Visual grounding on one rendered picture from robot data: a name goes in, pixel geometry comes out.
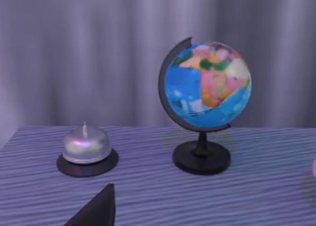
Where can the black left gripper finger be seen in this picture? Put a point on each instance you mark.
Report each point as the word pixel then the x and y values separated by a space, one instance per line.
pixel 101 208

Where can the silver desk bell black base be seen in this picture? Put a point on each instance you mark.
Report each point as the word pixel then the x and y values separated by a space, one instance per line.
pixel 85 149

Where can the grey pleated curtain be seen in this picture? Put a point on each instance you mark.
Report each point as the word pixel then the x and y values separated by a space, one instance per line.
pixel 98 50

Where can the small globe on black stand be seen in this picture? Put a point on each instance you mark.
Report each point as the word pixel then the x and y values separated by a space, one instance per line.
pixel 205 87

